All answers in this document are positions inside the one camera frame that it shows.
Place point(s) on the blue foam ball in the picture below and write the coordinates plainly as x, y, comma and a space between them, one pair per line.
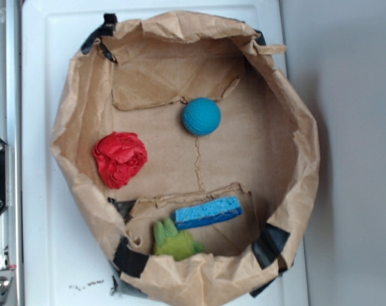
201, 116

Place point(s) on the red crumpled paper ball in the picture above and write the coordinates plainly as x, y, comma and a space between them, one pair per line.
119, 158

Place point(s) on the blue sponge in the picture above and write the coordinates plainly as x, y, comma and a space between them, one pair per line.
205, 214

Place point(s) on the green plush toy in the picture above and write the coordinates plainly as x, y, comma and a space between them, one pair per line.
179, 244

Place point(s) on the brown paper bag bin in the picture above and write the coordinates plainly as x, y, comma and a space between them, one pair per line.
138, 79

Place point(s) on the white plastic tray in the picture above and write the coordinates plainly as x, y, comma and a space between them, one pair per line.
63, 264

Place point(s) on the aluminium frame rail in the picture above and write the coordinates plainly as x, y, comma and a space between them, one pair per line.
11, 253

